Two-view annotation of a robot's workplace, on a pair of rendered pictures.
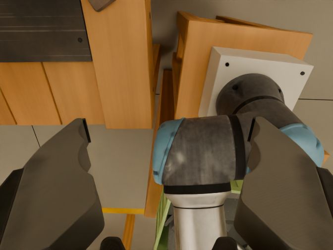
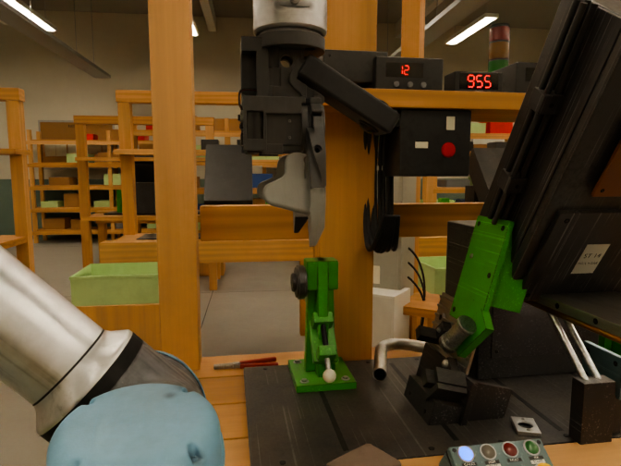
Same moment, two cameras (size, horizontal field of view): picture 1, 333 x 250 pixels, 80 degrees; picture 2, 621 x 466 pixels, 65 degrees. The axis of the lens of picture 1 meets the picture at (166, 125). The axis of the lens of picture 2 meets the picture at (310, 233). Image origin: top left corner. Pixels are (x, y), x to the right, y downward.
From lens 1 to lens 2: 0.54 m
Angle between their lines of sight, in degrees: 88
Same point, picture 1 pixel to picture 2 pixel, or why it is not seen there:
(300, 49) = not seen: outside the picture
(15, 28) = (288, 417)
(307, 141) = (209, 428)
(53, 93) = not seen: hidden behind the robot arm
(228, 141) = not seen: hidden behind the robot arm
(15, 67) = (237, 418)
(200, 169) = (159, 360)
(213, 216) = (83, 333)
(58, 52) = (261, 444)
